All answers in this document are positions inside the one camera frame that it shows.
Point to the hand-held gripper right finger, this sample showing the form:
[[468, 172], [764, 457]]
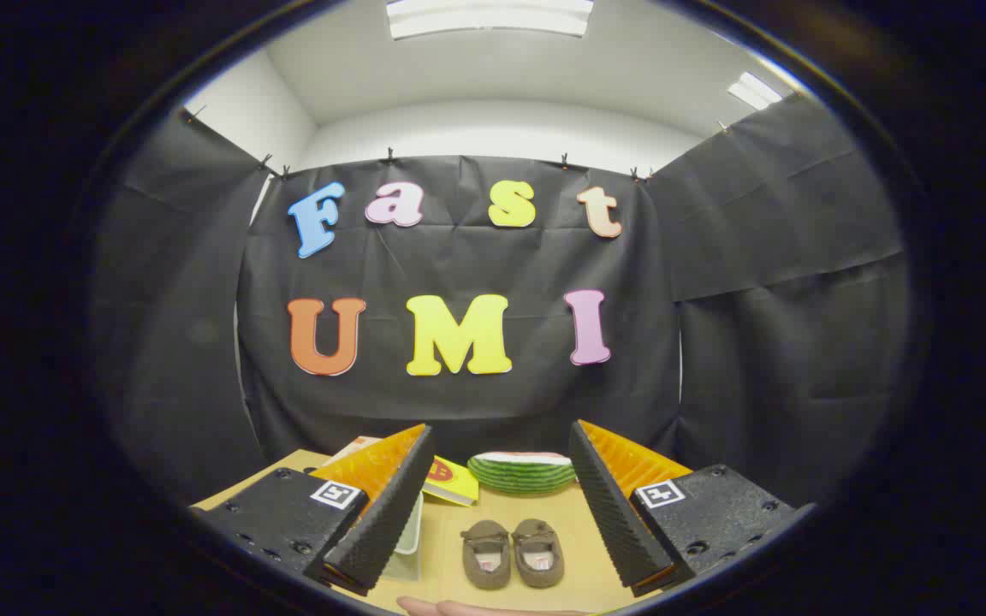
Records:
[[617, 522]]

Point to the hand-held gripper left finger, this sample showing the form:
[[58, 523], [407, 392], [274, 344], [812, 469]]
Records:
[[390, 522]]

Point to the white fabric storage box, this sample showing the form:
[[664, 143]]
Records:
[[407, 530]]

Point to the brown fuzzy shoe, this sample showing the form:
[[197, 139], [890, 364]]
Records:
[[486, 556], [538, 554]]

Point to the yellow book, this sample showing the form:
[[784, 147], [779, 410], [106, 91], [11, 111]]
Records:
[[450, 483]]

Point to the beige book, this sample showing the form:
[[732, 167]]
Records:
[[354, 445]]

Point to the watermelon slice plush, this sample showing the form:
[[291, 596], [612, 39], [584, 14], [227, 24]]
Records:
[[519, 475]]

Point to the row of black cloth clips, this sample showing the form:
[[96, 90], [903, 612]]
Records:
[[389, 156]]

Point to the small ceiling light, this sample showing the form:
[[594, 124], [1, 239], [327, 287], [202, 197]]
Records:
[[754, 90]]

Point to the long ceiling light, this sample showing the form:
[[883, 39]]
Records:
[[489, 17]]

